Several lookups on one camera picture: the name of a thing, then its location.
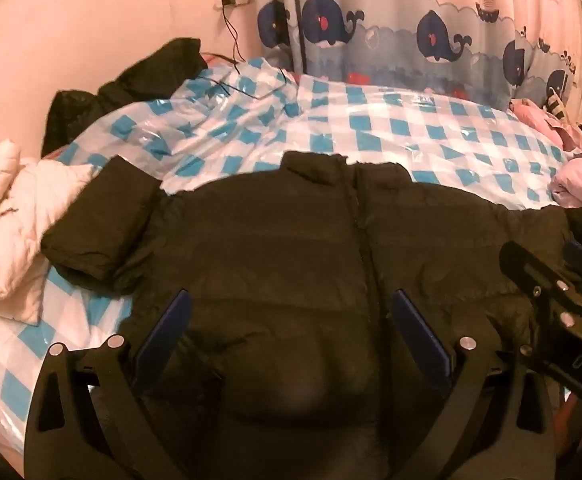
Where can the white puffer jacket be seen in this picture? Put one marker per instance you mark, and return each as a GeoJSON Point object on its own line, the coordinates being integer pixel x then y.
{"type": "Point", "coordinates": [11, 220]}

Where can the blue white checkered plastic sheet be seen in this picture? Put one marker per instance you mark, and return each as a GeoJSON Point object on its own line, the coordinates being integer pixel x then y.
{"type": "Point", "coordinates": [371, 125]}

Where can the light pink garment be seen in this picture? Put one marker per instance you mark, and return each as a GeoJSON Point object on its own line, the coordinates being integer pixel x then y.
{"type": "Point", "coordinates": [578, 182]}

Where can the striped cloth item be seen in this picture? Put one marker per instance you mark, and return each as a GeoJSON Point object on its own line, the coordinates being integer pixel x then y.
{"type": "Point", "coordinates": [556, 102]}

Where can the whale print curtain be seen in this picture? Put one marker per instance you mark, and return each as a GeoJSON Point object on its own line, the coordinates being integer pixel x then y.
{"type": "Point", "coordinates": [396, 60]}

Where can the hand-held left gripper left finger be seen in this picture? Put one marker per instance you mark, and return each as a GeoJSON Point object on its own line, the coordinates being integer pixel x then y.
{"type": "Point", "coordinates": [167, 327]}

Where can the black jacket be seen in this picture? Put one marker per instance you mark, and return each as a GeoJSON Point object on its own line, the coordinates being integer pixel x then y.
{"type": "Point", "coordinates": [136, 80]}

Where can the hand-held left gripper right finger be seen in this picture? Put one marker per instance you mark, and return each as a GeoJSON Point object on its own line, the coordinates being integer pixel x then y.
{"type": "Point", "coordinates": [420, 337]}

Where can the dark olive puffer jacket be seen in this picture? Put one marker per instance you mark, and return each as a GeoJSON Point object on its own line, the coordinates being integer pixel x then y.
{"type": "Point", "coordinates": [281, 240]}

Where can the pink crumpled garment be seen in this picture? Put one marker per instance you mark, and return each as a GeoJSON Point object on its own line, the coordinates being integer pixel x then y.
{"type": "Point", "coordinates": [541, 120]}

